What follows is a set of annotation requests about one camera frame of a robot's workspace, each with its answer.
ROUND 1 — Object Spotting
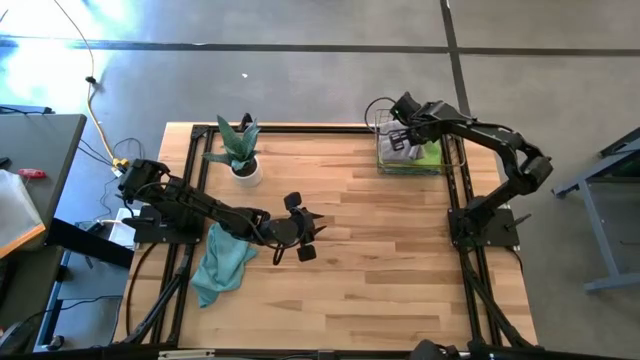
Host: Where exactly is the black aluminium rig frame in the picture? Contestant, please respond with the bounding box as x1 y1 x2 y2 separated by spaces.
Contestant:
115 112 540 360

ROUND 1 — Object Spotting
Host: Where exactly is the potted succulent in white pot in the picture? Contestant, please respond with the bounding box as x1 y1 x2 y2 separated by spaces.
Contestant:
201 113 265 189

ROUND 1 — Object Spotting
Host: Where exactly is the yellow floor cable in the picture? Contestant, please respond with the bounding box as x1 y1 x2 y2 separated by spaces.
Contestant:
52 0 132 176

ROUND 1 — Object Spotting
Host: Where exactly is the grey desk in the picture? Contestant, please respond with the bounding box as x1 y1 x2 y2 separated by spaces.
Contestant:
0 113 89 261

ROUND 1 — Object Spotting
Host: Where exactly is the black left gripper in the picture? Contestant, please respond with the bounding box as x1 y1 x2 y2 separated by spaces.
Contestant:
264 192 329 264

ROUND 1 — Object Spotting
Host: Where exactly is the green microfiber towel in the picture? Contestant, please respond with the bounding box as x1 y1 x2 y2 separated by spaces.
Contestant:
378 139 444 170

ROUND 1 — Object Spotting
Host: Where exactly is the teal microfiber towel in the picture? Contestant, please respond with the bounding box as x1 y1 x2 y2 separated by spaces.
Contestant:
189 222 260 309

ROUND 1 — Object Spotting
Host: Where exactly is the grey metal table frame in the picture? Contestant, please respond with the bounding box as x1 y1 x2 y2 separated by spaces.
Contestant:
551 127 640 294

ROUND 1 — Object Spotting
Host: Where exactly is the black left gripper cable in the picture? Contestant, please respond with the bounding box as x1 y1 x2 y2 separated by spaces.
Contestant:
249 212 301 266

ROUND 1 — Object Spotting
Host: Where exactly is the white frame bracket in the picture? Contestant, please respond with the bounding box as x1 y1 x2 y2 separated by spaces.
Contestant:
157 349 217 360

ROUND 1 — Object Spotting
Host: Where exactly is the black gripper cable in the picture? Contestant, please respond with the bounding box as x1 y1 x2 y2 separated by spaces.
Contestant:
249 212 301 266
363 96 401 136

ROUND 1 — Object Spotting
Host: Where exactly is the white plastic box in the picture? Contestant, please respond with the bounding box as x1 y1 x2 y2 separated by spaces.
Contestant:
107 207 139 251

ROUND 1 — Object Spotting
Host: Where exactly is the wire mesh basket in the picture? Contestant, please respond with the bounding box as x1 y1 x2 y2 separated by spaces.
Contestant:
374 108 467 176

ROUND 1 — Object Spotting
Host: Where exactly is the black angled bar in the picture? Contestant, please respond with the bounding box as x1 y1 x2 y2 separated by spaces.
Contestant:
44 217 136 270

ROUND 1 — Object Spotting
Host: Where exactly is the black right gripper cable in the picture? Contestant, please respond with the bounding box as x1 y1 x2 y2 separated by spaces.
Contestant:
363 96 401 136

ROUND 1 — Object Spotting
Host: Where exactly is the translucent plastic bag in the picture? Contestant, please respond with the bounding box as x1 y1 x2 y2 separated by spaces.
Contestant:
0 168 47 251

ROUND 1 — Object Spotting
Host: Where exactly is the grey microfiber towel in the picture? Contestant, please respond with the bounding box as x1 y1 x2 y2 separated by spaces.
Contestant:
378 119 426 164

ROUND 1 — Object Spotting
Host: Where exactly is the yellow power plug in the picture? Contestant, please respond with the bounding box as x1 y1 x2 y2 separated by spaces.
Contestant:
110 156 132 179

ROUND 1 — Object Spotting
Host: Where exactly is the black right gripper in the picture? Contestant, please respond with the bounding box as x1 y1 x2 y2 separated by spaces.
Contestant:
387 92 451 152

